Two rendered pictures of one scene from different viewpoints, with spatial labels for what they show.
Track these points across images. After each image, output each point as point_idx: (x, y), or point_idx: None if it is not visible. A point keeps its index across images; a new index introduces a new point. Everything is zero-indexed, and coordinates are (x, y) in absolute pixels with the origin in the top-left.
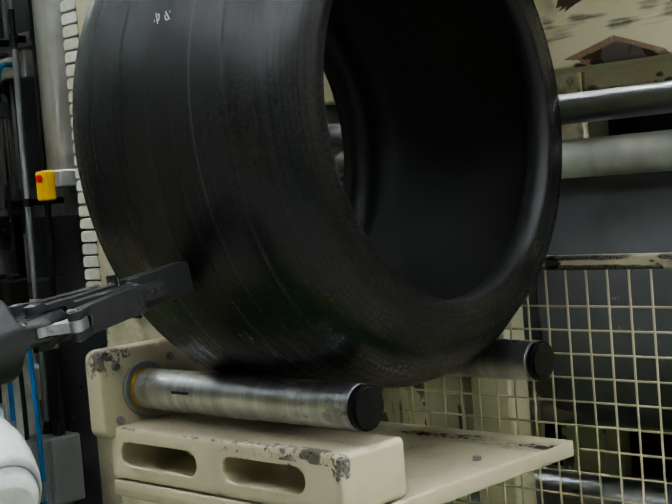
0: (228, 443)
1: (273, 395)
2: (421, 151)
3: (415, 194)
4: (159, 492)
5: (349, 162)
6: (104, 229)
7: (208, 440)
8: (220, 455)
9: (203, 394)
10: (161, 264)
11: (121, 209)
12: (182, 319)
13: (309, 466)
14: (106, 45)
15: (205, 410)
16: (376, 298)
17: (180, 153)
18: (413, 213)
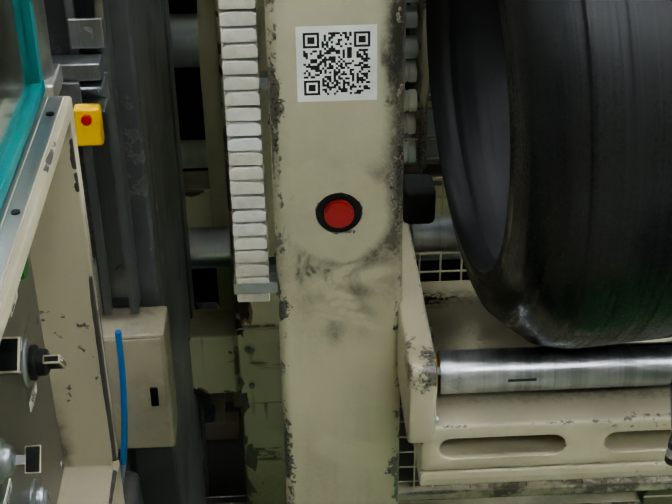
0: (619, 421)
1: (665, 368)
2: (476, 8)
3: (473, 55)
4: (498, 473)
5: (434, 37)
6: (602, 283)
7: (589, 422)
8: (605, 432)
9: (560, 377)
10: (660, 304)
11: (646, 266)
12: (622, 335)
13: None
14: (656, 96)
15: (553, 389)
16: None
17: None
18: (474, 76)
